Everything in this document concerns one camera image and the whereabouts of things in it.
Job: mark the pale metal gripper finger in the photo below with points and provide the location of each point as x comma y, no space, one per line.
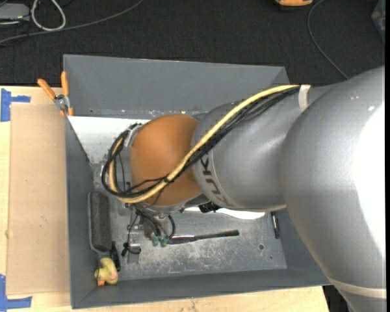
134,252
134,231

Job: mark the yellow rubber duck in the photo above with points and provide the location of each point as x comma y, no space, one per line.
106,271

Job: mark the dark green flat block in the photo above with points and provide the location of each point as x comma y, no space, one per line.
100,219

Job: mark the long thin dark tool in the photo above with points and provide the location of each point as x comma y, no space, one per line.
201,236

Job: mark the brown cardboard board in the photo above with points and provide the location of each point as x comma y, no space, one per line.
35,190

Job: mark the small dark metal tool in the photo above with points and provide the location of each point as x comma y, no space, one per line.
275,224

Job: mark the grey metal bin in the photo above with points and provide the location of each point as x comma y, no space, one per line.
169,86

